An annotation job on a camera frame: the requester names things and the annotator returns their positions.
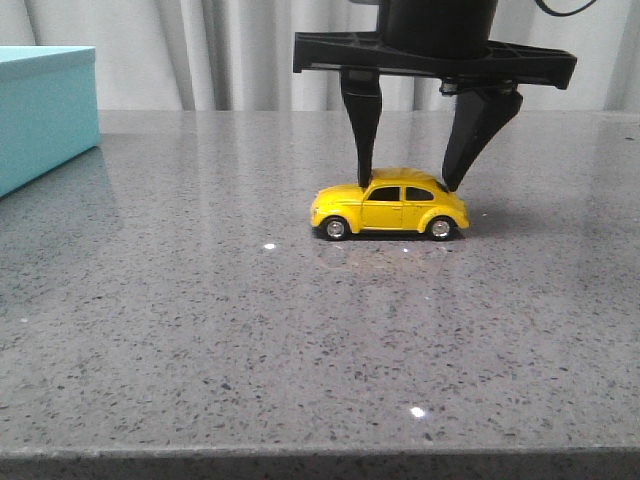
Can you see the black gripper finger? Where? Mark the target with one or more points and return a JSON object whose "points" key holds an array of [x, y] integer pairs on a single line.
{"points": [[479, 115], [362, 98]]}

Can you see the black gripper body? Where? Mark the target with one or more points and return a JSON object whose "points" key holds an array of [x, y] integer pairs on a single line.
{"points": [[448, 40]]}

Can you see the yellow toy beetle car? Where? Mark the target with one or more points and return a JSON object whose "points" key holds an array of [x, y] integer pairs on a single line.
{"points": [[396, 199]]}

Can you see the light blue storage box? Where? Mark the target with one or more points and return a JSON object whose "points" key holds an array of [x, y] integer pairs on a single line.
{"points": [[48, 109]]}

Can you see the grey pleated curtain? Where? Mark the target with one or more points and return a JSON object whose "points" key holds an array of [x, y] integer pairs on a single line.
{"points": [[237, 55]]}

